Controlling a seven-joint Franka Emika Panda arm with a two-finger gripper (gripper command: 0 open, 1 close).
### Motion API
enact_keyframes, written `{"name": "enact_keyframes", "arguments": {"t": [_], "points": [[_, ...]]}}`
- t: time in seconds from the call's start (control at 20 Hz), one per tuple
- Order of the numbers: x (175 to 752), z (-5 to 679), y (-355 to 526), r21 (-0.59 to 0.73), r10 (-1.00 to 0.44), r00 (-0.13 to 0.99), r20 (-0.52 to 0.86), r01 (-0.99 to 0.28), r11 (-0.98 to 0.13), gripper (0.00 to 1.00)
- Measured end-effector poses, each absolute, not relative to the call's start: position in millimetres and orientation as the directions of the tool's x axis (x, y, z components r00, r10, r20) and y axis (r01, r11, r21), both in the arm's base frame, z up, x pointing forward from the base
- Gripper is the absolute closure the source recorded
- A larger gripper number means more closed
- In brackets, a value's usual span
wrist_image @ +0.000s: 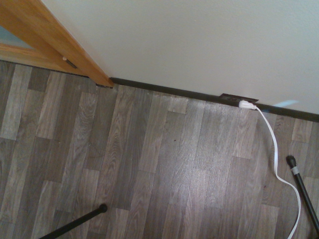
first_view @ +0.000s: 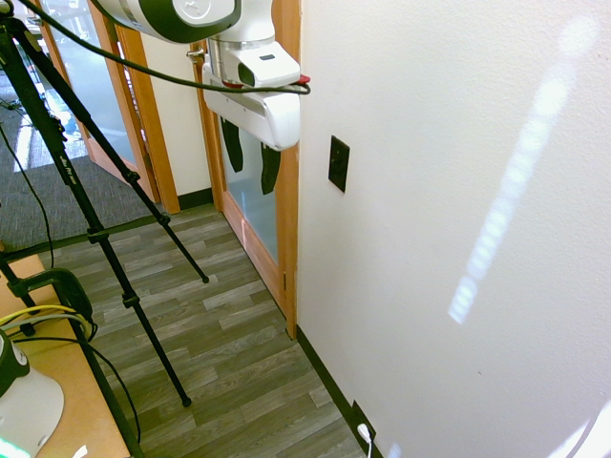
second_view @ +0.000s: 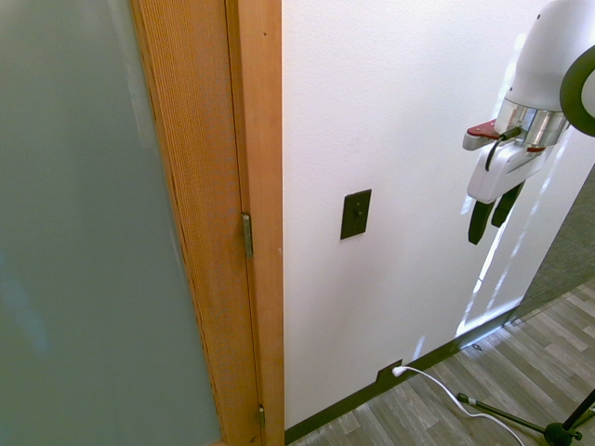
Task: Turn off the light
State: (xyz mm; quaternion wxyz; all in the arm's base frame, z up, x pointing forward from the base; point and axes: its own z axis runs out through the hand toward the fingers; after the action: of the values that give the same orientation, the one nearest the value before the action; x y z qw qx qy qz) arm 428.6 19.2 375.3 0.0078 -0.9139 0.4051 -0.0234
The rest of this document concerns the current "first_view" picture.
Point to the black baseboard strip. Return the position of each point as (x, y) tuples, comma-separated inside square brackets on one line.
[(334, 386)]

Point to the black camera tripod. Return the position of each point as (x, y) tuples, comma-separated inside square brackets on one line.
[(71, 181)]

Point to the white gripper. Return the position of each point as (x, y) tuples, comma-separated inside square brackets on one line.
[(258, 112)]

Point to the wooden glass door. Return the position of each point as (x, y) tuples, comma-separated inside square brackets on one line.
[(253, 210)]

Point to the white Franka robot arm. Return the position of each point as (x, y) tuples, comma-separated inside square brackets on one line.
[(181, 16)]

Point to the black light switch plate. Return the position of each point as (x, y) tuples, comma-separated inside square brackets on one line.
[(338, 163)]

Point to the black table clamp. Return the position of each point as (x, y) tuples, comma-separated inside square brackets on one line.
[(67, 291)]

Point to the black wall outlet plate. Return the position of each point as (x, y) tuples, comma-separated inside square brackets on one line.
[(364, 422)]

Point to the wooden framed glass panel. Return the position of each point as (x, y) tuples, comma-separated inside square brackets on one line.
[(102, 90)]

